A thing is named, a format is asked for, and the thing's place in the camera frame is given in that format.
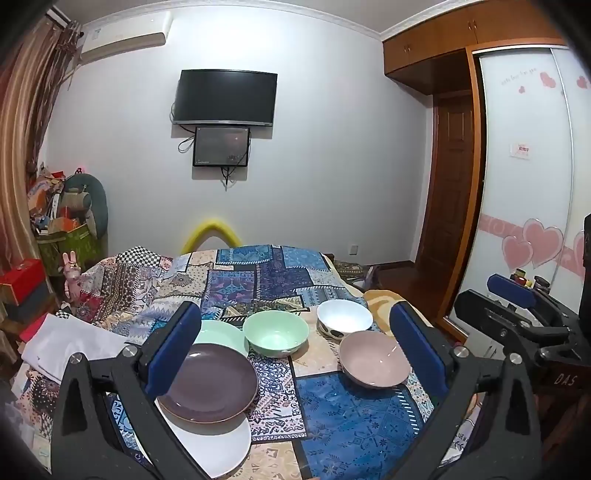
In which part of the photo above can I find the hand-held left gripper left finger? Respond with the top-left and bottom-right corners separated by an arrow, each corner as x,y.
50,302 -> 218,480

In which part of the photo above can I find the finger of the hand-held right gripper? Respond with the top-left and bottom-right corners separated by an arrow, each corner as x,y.
455,289 -> 572,358
488,274 -> 551,309

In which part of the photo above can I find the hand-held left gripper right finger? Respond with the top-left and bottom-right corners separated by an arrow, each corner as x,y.
389,302 -> 543,480

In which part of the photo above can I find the pink bowl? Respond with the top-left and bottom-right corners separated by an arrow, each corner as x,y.
338,330 -> 411,388

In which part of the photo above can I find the green plate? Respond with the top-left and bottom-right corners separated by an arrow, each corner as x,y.
196,319 -> 250,358

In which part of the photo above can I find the purple plate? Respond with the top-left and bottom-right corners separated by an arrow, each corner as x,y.
157,342 -> 259,424

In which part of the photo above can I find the white bowl with black spots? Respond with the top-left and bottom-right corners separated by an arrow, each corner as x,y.
316,299 -> 374,342

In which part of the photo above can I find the green bowl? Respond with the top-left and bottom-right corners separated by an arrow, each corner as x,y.
243,310 -> 310,358

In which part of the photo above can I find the white printed cloth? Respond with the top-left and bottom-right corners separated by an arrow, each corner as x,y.
438,406 -> 484,468

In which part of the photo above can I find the white plate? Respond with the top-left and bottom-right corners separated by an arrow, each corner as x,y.
134,397 -> 252,478

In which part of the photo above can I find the white heart-print wardrobe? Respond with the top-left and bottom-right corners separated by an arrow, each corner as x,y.
466,44 -> 591,324

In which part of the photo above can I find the patterned floor mat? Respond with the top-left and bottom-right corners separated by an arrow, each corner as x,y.
333,260 -> 371,278

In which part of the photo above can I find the patchwork printed blanket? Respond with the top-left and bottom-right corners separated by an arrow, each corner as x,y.
14,246 -> 481,480

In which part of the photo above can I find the wooden door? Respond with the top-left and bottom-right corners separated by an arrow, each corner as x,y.
416,90 -> 476,278

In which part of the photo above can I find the yellow curved foam tube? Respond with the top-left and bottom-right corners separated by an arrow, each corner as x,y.
181,218 -> 242,254

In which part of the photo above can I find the pink bunny toy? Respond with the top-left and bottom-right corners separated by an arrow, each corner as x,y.
61,251 -> 85,302

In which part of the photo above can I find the green storage box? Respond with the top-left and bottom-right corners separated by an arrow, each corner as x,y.
37,222 -> 103,278

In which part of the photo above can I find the dark grey box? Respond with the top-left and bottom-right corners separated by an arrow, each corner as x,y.
0,281 -> 55,325

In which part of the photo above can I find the grey green cushion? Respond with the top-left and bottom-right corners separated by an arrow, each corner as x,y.
62,173 -> 110,238

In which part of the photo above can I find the red box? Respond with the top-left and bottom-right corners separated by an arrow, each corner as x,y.
0,258 -> 48,305

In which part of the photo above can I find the pile of colourful clutter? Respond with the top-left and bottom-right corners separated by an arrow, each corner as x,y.
27,162 -> 88,234

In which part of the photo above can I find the striped brown curtain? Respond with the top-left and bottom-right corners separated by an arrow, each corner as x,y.
0,18 -> 83,384

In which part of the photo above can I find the wooden overhead cabinet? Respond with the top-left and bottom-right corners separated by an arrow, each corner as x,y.
382,0 -> 575,95

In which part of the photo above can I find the white air conditioner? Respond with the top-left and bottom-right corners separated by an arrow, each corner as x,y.
76,11 -> 172,63

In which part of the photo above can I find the small black wall monitor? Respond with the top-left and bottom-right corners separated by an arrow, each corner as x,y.
192,127 -> 252,168

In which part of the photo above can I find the black wall television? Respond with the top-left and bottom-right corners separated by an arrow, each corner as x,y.
172,69 -> 278,127

